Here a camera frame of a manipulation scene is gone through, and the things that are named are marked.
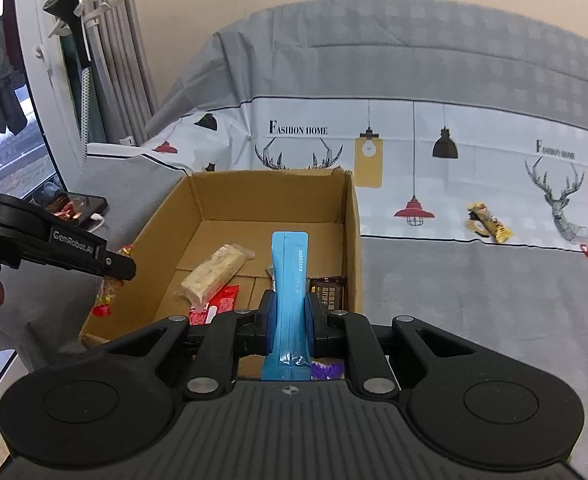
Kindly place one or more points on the clear rice cracker snack pack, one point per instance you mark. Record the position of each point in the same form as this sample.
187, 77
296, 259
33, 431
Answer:
210, 276

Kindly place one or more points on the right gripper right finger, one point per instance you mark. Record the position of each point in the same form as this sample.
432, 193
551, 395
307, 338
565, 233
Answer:
383, 360

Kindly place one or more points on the yellow chocolate bar wrapper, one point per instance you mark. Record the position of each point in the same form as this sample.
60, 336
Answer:
485, 224

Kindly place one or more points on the black brown chocolate packet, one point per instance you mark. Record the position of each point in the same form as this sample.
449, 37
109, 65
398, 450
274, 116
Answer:
325, 296

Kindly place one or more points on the small red gold candy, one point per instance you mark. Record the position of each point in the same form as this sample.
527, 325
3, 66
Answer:
109, 287

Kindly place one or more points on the black white clip lamp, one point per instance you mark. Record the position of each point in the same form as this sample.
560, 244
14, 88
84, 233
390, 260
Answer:
72, 18

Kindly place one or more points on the grey curtain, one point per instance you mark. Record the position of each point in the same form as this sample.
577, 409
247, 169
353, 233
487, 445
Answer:
121, 95

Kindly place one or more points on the brown cardboard box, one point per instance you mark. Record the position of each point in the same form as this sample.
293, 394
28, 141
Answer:
241, 209

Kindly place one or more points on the blue stick sachet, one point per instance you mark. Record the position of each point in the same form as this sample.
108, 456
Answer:
289, 357

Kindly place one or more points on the red snack packet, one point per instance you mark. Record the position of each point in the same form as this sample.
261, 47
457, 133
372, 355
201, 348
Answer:
222, 302

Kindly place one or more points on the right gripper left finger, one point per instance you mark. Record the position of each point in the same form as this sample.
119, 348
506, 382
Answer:
201, 361

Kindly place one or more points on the printed grey sofa cover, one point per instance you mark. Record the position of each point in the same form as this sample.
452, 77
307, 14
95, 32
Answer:
431, 106

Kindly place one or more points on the purple silver snack bar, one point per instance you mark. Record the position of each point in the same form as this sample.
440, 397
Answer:
270, 279

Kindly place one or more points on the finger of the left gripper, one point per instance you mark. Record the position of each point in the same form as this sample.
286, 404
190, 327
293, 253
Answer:
112, 265

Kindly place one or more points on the smartphone with lit screen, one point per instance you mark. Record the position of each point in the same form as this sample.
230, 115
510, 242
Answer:
85, 211

